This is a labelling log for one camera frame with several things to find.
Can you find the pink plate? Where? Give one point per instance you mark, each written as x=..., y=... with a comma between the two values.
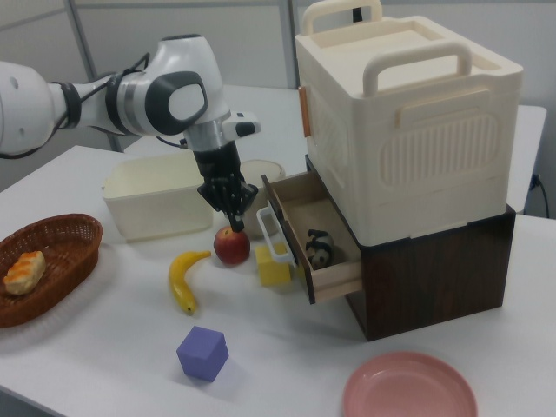
x=408, y=391

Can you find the yellow banana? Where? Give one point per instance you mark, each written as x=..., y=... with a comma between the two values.
x=180, y=282

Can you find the orange glazed bread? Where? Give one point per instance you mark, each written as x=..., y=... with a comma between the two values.
x=24, y=273

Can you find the small panda toy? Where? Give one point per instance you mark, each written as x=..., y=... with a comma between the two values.
x=320, y=252

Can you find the white square plastic bin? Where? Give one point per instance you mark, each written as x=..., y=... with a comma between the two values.
x=152, y=208

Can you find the cream plastic storage box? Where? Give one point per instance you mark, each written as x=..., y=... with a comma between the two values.
x=434, y=130

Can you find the purple foam cube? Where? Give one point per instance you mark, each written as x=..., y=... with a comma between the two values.
x=200, y=356

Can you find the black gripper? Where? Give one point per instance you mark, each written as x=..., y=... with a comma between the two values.
x=216, y=163

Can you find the dark wooden cabinet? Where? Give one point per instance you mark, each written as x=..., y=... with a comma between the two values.
x=434, y=278

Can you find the red apple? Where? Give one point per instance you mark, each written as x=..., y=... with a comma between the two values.
x=232, y=247

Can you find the small cream lidded trash can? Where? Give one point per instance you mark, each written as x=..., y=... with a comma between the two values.
x=265, y=167

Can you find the yellow foam cube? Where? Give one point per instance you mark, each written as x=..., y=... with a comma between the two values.
x=271, y=269

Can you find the brown wicker basket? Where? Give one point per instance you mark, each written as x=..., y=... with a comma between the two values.
x=65, y=234

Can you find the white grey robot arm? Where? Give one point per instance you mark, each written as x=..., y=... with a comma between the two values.
x=182, y=65

